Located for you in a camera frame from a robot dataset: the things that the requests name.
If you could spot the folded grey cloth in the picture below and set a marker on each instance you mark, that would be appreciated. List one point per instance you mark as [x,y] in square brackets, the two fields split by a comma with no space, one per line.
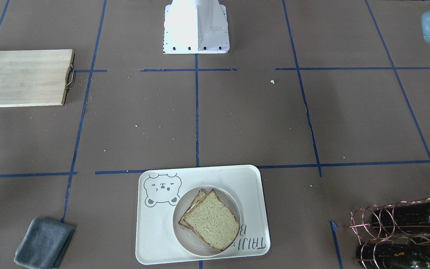
[44,245]

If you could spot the wooden cutting board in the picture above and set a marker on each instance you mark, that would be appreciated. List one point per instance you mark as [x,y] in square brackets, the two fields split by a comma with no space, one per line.
[35,77]

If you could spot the cream bear serving tray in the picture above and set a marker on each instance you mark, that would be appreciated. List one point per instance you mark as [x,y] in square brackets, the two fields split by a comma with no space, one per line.
[159,192]

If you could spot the green wine bottle middle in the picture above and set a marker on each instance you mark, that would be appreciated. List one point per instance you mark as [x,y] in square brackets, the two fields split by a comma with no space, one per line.
[393,256]

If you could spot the cream round plate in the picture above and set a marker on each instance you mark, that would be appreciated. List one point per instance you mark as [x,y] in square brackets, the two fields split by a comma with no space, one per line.
[187,239]

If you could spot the green wine bottle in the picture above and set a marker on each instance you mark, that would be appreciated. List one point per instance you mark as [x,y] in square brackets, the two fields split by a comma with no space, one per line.
[393,256]
[413,218]

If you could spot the copper wire bottle rack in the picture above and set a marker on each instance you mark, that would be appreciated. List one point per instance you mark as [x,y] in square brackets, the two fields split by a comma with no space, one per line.
[393,236]

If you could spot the green wine bottle front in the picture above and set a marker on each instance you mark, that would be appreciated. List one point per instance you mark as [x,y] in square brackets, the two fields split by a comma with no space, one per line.
[413,218]

